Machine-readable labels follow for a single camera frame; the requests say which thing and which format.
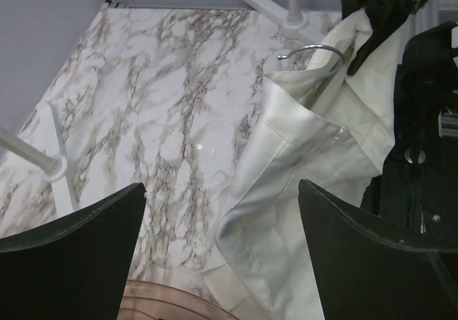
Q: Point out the black mounting bar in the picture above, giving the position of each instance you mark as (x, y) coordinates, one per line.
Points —
(417, 189)

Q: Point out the white skirt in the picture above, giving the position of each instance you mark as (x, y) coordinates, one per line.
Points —
(261, 267)

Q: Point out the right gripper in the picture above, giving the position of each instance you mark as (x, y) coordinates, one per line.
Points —
(385, 16)

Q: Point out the clear pink plastic basket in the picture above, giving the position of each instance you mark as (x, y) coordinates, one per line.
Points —
(145, 300)

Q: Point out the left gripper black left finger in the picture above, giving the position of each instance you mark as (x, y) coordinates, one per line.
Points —
(74, 267)

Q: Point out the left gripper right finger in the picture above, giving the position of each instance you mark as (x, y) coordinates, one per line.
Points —
(368, 268)

